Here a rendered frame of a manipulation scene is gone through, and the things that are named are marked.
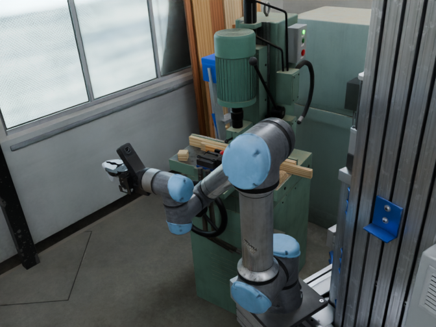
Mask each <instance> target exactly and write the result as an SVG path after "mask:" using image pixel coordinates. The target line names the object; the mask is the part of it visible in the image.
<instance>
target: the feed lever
mask: <svg viewBox="0 0 436 327"><path fill-rule="evenodd" d="M248 62H249V64H250V65H252V66H254V68H255V70H256V72H257V74H258V76H259V78H260V80H261V82H262V84H263V87H264V88H265V91H266V92H267V95H268V96H269V98H270V100H271V102H272V105H273V107H272V109H271V117H276V118H280V119H283V118H284V116H285V107H284V106H277V105H276V103H275V101H274V99H273V97H272V95H271V93H270V91H269V89H268V87H267V85H266V83H265V81H264V79H263V77H262V75H261V73H260V71H259V68H258V66H257V63H258V60H257V58H256V57H251V58H250V59H249V61H248Z"/></svg>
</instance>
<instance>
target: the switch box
mask: <svg viewBox="0 0 436 327"><path fill-rule="evenodd" d="M303 30H305V33H304V36H303V37H302V35H303V33H302V31H303ZM287 31H288V60H289V62H290V63H296V64H297V63H299V62H300V61H302V60H303V59H305V58H306V37H307V25H306V24H298V23H296V24H294V25H292V26H290V27H288V28H287ZM303 38H304V43H302V39H303ZM302 44H304V45H303V46H301V45H302ZM303 49H304V50H305V55H304V56H303V58H301V57H302V54H301V52H302V50H303Z"/></svg>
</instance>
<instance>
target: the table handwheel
mask: <svg viewBox="0 0 436 327"><path fill-rule="evenodd" d="M192 182H193V185H194V186H196V185H197V184H198V183H199V181H197V180H192ZM213 202H215V203H216V205H217V206H218V209H219V211H220V214H221V225H220V227H219V228H217V226H216V225H215V224H214V223H213V222H212V220H211V219H210V218H209V217H208V216H207V215H206V212H207V211H208V209H207V208H208V207H209V206H210V204H209V205H207V207H205V208H204V209H203V210H202V211H200V212H199V213H198V214H197V215H196V217H202V216H203V217H204V218H205V220H207V221H208V222H209V224H210V225H211V226H212V227H213V229H214V230H215V231H212V232H208V231H204V230H201V229H200V228H197V227H196V226H195V225H194V224H192V229H191V231H192V232H194V233H196V234H198V235H200V236H202V237H217V236H219V235H221V234H222V233H223V232H224V231H225V229H226V226H227V223H228V216H227V212H226V208H225V206H224V204H223V202H222V200H221V198H220V197H218V198H216V199H215V200H214V201H213Z"/></svg>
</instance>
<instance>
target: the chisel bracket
mask: <svg viewBox="0 0 436 327"><path fill-rule="evenodd" d="M251 127H253V122H250V121H245V120H243V127H242V128H233V127H232V126H231V127H230V128H228V129H226V138H227V139H229V138H231V137H233V139H232V140H230V141H229V142H228V143H231V142H232V141H233V140H234V139H235V138H236V137H238V136H239V135H241V134H243V133H244V132H246V131H247V130H248V129H250V128H251Z"/></svg>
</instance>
